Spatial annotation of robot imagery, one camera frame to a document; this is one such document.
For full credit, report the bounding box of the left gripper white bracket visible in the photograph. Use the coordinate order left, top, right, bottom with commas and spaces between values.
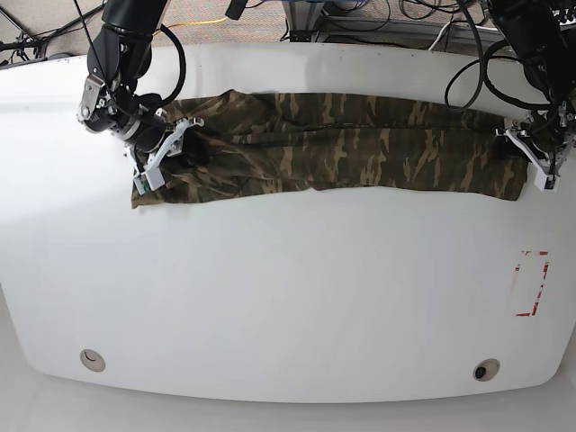
493, 117, 575, 178

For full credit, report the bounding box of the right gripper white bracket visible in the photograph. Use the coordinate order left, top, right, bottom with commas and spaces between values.
125, 117, 211, 175

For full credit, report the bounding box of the camouflage T-shirt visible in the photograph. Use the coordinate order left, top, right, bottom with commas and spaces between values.
131, 90, 528, 208

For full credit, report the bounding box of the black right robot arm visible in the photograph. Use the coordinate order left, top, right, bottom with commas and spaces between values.
77, 1, 187, 173

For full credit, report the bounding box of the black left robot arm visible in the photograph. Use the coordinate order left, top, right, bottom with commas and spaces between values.
484, 1, 575, 179

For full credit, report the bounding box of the red tape rectangle marking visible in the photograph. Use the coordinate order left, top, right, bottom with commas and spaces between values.
509, 250, 550, 318

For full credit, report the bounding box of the black tripod stand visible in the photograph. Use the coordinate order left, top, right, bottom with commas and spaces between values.
1, 1, 106, 66

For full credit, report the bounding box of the right table grommet hole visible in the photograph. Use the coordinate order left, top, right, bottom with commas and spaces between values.
472, 358, 500, 382

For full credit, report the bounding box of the table grommet hole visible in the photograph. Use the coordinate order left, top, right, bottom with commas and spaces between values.
472, 358, 500, 382
80, 349, 105, 373

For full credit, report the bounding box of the left table grommet hole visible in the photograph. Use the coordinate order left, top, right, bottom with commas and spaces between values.
80, 349, 105, 373

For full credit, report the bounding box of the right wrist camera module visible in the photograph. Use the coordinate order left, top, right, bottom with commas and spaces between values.
133, 168, 166, 195

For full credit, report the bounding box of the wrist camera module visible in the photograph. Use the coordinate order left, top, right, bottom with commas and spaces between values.
133, 168, 166, 195
535, 171, 556, 192

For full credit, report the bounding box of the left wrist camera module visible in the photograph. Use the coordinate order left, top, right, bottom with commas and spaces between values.
535, 171, 556, 192

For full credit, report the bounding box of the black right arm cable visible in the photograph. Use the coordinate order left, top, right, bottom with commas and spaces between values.
134, 24, 188, 112

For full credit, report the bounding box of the yellow cable on floor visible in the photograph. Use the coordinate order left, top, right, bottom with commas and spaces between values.
166, 15, 226, 31

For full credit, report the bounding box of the aluminium frame post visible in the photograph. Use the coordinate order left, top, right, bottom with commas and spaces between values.
281, 1, 325, 42

